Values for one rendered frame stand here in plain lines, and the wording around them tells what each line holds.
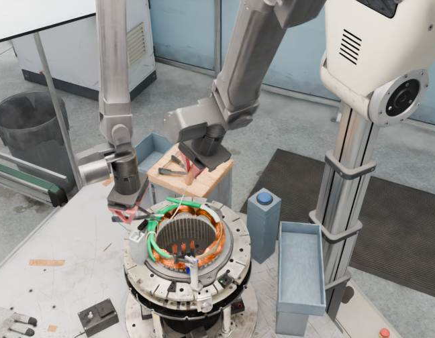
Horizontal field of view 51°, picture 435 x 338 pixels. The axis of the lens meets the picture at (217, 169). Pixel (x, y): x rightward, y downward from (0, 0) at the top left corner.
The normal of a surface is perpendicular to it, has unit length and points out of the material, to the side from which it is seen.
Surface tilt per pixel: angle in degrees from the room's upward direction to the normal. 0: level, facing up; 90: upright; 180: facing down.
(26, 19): 83
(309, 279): 0
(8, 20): 83
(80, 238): 0
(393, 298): 0
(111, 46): 69
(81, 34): 90
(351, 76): 90
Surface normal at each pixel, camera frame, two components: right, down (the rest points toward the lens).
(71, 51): -0.44, 0.61
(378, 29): -0.89, 0.31
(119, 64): 0.48, 0.29
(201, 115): 0.36, -0.32
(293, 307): -0.11, 0.67
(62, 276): 0.00, -0.74
